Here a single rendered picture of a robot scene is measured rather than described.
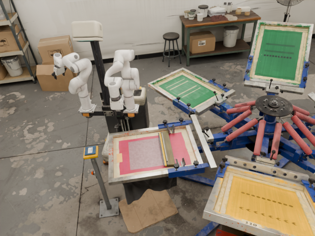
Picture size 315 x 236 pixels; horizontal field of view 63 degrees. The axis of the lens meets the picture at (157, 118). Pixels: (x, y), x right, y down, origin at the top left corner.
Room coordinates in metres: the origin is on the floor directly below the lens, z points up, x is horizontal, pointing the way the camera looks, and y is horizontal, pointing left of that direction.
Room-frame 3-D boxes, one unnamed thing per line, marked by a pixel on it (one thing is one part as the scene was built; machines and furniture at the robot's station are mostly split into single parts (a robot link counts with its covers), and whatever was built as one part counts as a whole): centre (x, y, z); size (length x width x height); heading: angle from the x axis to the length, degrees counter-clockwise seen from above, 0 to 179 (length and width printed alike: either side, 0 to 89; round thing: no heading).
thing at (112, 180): (1.59, 0.06, 0.97); 0.79 x 0.58 x 0.04; 95
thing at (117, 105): (1.63, 0.31, 1.49); 0.10 x 0.07 x 0.11; 83
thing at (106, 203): (1.66, 0.64, 0.48); 0.22 x 0.22 x 0.96; 5
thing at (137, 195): (1.38, 0.10, 0.74); 0.46 x 0.04 x 0.42; 95
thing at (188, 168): (1.33, -0.20, 0.98); 0.30 x 0.05 x 0.07; 95
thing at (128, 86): (2.03, 0.25, 1.37); 0.13 x 0.10 x 0.16; 83
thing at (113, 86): (1.67, 0.30, 1.62); 0.15 x 0.10 x 0.11; 173
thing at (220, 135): (1.64, -0.50, 1.02); 0.17 x 0.06 x 0.05; 95
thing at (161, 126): (1.89, -0.15, 0.98); 0.30 x 0.05 x 0.07; 95
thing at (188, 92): (2.43, -0.46, 1.05); 1.08 x 0.61 x 0.23; 35
